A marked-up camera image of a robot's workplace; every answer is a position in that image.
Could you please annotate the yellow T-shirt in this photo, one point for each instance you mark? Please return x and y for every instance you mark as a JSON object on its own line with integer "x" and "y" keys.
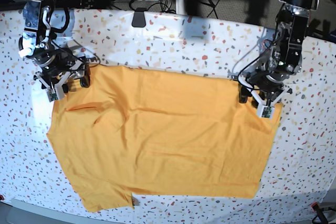
{"x": 151, "y": 132}

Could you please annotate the terrazzo-patterned white tablecloth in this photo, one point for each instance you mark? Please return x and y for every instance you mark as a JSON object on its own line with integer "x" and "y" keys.
{"x": 301, "y": 166}

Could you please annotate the red clamp at corner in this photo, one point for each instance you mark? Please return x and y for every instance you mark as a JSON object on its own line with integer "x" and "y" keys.
{"x": 320, "y": 217}

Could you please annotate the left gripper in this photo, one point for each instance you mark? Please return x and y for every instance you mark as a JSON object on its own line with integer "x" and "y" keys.
{"x": 260, "y": 86}

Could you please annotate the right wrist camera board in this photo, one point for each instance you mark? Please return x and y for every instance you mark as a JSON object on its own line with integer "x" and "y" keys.
{"x": 52, "y": 95}

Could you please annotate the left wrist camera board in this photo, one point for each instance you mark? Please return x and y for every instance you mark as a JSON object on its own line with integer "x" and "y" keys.
{"x": 264, "y": 111}

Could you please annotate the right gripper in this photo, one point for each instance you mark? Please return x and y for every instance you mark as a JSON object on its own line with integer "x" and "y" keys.
{"x": 58, "y": 62}

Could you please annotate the white table leg post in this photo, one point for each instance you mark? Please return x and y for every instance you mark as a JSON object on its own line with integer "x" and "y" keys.
{"x": 180, "y": 7}

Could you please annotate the black table clamp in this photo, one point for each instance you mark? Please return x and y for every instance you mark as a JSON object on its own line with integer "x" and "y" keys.
{"x": 139, "y": 18}

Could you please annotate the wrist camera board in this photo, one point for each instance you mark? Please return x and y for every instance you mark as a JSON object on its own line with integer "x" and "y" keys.
{"x": 264, "y": 111}
{"x": 52, "y": 95}

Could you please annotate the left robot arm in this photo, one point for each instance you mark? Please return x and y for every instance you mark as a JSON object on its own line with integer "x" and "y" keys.
{"x": 282, "y": 58}

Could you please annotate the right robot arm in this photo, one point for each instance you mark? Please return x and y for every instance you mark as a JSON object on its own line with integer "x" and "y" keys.
{"x": 39, "y": 35}

